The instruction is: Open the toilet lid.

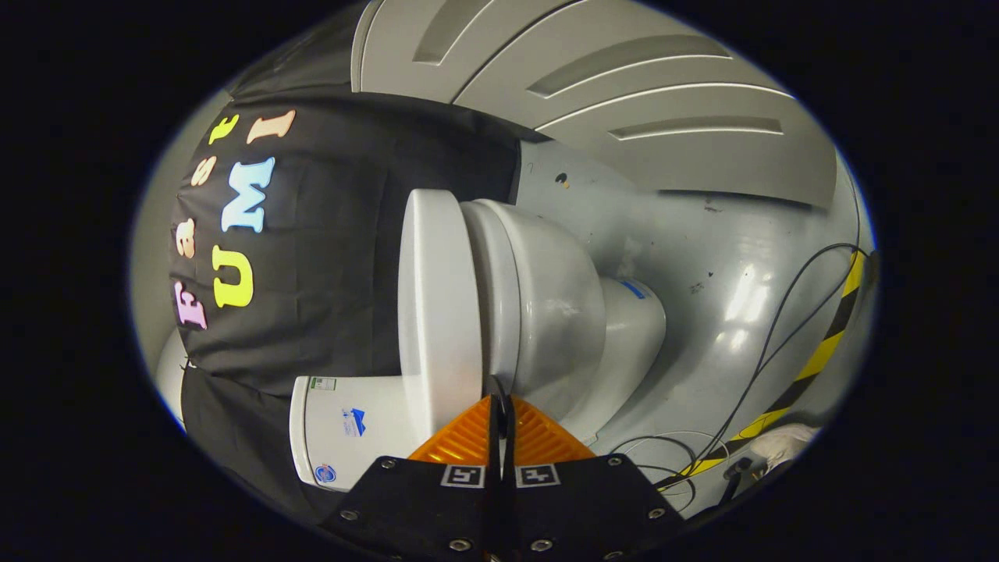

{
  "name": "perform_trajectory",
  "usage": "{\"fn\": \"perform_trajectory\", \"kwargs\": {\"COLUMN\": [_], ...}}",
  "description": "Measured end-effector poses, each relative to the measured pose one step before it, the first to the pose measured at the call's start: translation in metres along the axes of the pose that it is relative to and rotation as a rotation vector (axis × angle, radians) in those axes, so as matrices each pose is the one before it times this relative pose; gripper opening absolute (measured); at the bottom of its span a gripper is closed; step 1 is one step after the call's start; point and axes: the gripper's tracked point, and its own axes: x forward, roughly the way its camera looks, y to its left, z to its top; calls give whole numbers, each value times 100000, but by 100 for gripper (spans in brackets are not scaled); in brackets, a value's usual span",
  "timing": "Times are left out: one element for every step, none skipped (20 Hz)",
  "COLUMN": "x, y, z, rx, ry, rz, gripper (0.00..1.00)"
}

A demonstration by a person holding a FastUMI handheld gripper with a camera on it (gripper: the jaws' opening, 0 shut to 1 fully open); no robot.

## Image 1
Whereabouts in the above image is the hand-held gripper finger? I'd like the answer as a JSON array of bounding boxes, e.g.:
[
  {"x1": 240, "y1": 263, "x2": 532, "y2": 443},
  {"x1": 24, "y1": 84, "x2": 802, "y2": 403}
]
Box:
[
  {"x1": 322, "y1": 394, "x2": 502, "y2": 562},
  {"x1": 503, "y1": 394, "x2": 687, "y2": 562}
]

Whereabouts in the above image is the black lid grip handle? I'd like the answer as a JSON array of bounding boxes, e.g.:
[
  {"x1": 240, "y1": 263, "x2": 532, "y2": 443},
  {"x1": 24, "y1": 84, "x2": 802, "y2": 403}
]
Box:
[{"x1": 484, "y1": 374, "x2": 514, "y2": 438}]

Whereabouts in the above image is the white toilet lid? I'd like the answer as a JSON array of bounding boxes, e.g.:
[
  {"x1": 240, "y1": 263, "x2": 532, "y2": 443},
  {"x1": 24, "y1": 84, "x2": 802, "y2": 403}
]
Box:
[{"x1": 397, "y1": 188, "x2": 485, "y2": 439}]

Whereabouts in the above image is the white toilet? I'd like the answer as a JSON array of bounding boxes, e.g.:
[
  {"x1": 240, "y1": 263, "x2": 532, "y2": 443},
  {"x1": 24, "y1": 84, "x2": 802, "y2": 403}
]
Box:
[{"x1": 288, "y1": 198, "x2": 669, "y2": 493}]

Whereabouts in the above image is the white toilet seat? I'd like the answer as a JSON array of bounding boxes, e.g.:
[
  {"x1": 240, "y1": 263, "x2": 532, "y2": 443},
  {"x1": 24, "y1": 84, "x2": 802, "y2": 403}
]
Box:
[{"x1": 459, "y1": 199, "x2": 522, "y2": 393}]

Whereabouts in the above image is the white fabric object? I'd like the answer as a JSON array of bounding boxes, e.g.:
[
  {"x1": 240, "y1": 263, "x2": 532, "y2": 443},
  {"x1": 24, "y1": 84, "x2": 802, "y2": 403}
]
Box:
[{"x1": 744, "y1": 424, "x2": 822, "y2": 471}]

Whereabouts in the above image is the black backdrop cloth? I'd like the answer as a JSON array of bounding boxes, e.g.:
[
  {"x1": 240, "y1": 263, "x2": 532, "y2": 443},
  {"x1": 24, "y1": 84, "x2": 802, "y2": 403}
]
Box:
[{"x1": 168, "y1": 0, "x2": 522, "y2": 524}]

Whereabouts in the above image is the yellow black hazard tape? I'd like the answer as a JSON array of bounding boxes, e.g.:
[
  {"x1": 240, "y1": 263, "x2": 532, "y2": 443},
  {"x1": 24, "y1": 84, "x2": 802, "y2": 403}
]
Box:
[{"x1": 663, "y1": 249, "x2": 869, "y2": 489}]

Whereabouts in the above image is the large ceiling light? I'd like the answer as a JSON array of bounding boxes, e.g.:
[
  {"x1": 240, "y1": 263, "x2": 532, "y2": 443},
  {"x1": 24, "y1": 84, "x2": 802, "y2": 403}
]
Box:
[{"x1": 155, "y1": 328, "x2": 189, "y2": 432}]

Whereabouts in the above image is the grey drawer cabinet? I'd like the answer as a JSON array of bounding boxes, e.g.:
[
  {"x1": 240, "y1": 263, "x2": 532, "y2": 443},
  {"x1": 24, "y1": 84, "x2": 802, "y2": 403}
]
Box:
[{"x1": 350, "y1": 0, "x2": 838, "y2": 209}]

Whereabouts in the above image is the black cable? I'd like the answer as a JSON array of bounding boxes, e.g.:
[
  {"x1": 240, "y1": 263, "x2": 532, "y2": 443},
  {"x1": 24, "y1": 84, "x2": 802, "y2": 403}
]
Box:
[{"x1": 654, "y1": 243, "x2": 864, "y2": 491}]

